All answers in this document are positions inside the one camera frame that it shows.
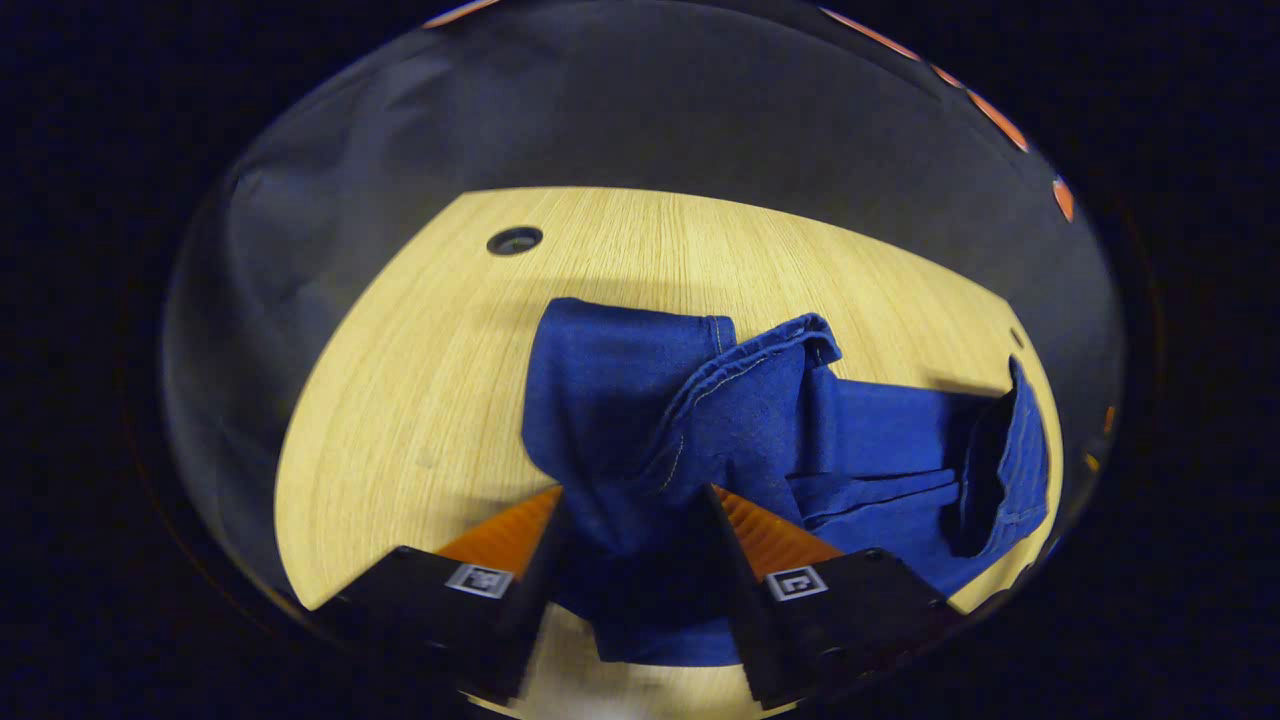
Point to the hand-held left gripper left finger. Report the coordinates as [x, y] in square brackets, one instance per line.
[535, 600]

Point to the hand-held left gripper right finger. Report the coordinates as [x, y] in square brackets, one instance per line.
[745, 610]

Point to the blue jeans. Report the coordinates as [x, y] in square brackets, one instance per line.
[620, 400]

